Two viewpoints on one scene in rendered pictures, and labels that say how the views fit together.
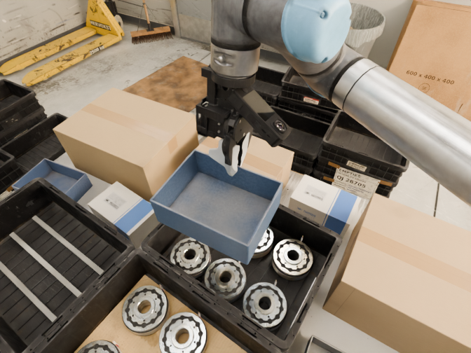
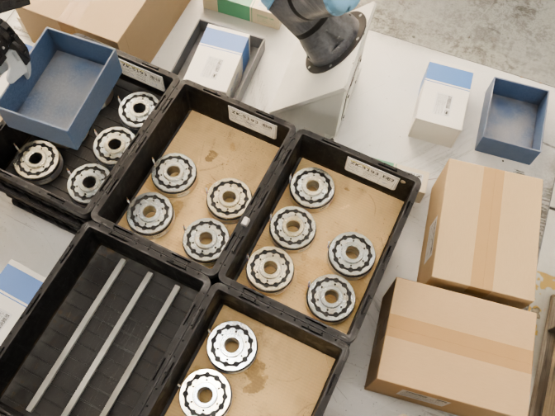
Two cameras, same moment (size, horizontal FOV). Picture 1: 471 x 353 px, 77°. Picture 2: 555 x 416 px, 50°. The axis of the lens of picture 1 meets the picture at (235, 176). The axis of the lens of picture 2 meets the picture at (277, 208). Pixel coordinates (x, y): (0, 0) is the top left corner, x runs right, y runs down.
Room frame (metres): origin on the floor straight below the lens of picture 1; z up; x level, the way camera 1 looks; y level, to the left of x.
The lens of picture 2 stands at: (0.05, 0.77, 2.07)
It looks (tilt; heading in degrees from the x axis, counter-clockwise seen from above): 66 degrees down; 258
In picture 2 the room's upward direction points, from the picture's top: 4 degrees clockwise
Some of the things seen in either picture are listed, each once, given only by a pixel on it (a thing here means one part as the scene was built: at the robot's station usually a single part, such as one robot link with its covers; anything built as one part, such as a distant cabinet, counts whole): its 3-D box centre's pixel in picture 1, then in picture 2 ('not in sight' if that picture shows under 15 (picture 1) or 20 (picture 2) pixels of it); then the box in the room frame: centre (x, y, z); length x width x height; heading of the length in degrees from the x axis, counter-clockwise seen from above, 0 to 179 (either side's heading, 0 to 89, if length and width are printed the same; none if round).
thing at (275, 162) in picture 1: (240, 171); not in sight; (0.72, -0.02, 0.78); 0.30 x 0.22 x 0.16; 58
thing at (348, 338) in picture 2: not in sight; (323, 229); (-0.14, 0.32, 0.92); 0.40 x 0.30 x 0.02; 56
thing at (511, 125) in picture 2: not in sight; (512, 120); (-0.73, 0.01, 0.74); 0.20 x 0.15 x 0.07; 65
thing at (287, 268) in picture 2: not in sight; (270, 268); (-0.02, 0.37, 0.86); 0.10 x 0.10 x 0.01
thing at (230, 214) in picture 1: (219, 202); (61, 87); (0.34, 0.03, 1.10); 0.20 x 0.15 x 0.07; 62
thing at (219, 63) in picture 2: not in sight; (218, 68); (0.03, -0.25, 0.75); 0.20 x 0.12 x 0.09; 65
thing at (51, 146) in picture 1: (57, 160); not in sight; (1.22, 1.05, 0.31); 0.40 x 0.30 x 0.34; 151
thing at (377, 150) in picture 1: (356, 167); not in sight; (1.12, -0.67, 0.37); 0.40 x 0.30 x 0.45; 61
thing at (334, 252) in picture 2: not in sight; (352, 253); (-0.21, 0.36, 0.86); 0.10 x 0.10 x 0.01
